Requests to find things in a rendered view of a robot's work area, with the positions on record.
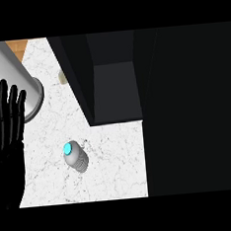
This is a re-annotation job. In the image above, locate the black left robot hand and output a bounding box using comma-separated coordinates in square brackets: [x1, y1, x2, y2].
[0, 77, 38, 211]

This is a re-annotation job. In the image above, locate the dark grey cabinet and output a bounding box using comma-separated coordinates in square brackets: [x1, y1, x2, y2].
[46, 28, 165, 129]

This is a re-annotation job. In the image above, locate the dark grey cabinet door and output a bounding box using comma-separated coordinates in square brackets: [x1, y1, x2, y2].
[133, 21, 231, 197]

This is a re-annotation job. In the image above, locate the clear bottle with cyan cap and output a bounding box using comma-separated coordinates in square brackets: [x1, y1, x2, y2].
[61, 139, 91, 176]

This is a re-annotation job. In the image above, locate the small beige object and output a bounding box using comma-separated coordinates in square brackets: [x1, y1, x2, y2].
[57, 69, 69, 86]

